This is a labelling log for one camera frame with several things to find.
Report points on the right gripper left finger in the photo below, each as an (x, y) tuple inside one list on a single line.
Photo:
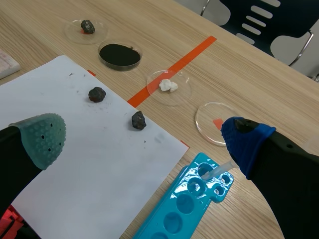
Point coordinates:
[(27, 159)]

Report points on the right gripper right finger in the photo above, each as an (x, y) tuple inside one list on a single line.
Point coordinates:
[(286, 179)]

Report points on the white sheet of paper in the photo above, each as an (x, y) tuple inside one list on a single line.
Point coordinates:
[(84, 152)]

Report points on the dropper with red bulb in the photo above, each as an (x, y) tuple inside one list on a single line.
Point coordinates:
[(216, 171)]

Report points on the clear glass dish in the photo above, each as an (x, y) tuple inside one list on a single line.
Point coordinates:
[(86, 31), (211, 122), (169, 87)]

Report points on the small dark stone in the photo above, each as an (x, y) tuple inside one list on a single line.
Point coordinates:
[(138, 120), (87, 26), (97, 94)]

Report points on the small white tile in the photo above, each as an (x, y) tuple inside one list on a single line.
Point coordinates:
[(6, 63)]

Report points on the turquoise rack with round holes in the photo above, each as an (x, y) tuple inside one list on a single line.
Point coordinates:
[(182, 204)]

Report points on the glass dish with black powder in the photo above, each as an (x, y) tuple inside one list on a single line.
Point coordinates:
[(120, 56)]

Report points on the white lump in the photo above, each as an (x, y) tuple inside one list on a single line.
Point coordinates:
[(168, 85)]

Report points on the dark blue chair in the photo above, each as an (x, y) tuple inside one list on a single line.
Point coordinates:
[(269, 22)]

